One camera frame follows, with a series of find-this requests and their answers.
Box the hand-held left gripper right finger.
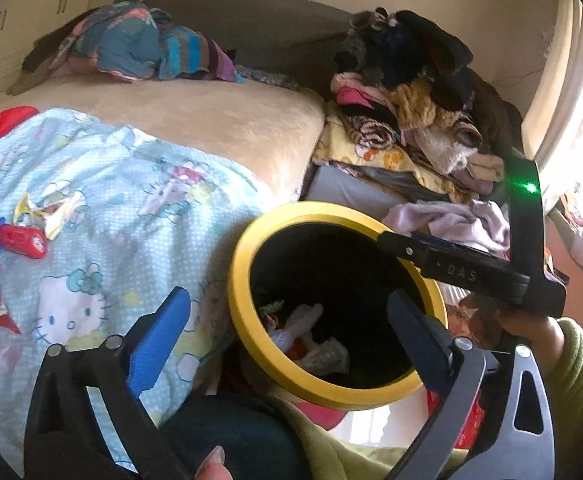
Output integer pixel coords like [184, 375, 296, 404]
[386, 288, 557, 480]

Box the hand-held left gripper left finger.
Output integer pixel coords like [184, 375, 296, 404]
[24, 286, 192, 480]

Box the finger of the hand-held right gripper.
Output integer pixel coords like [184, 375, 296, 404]
[376, 230, 428, 273]
[411, 231, 457, 255]

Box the yellow rimmed black trash bin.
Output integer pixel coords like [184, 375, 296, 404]
[226, 201, 448, 412]

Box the yellow white wrapper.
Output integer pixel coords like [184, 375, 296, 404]
[14, 191, 90, 241]

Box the person's right forearm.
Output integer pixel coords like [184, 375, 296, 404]
[541, 317, 583, 461]

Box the person's right hand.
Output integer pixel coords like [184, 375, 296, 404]
[491, 307, 565, 376]

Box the person's left hand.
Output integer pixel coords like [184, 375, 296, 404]
[194, 449, 232, 480]

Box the lavender cloth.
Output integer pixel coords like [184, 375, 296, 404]
[381, 200, 512, 256]

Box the pink patterned cloth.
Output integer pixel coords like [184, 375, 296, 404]
[444, 287, 499, 346]

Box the grey storage box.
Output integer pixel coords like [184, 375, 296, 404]
[304, 165, 392, 211]

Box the red printed shopping bag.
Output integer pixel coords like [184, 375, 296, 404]
[464, 392, 488, 453]

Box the person's dark trouser leg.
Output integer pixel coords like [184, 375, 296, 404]
[161, 395, 297, 480]

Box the light blue cartoon blanket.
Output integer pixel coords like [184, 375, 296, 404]
[0, 107, 272, 466]

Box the person's light green jacket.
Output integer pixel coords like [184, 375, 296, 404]
[266, 395, 472, 480]

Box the pile of clothes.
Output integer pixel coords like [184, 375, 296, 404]
[311, 7, 527, 206]

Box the red cylindrical packet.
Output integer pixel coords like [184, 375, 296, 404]
[0, 223, 49, 260]

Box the cream curtain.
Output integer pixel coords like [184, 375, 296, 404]
[521, 0, 583, 211]

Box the grey patterned cloth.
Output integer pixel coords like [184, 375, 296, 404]
[234, 64, 305, 92]

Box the beige bed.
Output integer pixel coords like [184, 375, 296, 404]
[0, 77, 327, 201]

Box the grey upholstered headboard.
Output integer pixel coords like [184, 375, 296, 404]
[141, 0, 372, 96]

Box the red pink blanket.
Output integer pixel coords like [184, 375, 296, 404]
[0, 106, 39, 153]

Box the striped blanket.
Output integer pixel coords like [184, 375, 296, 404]
[158, 25, 244, 83]

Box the pile of folded bedding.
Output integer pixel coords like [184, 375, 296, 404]
[66, 0, 172, 81]

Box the brown folded blanket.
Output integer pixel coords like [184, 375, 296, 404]
[6, 35, 72, 96]

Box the cream wardrobe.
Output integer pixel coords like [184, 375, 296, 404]
[0, 0, 102, 101]

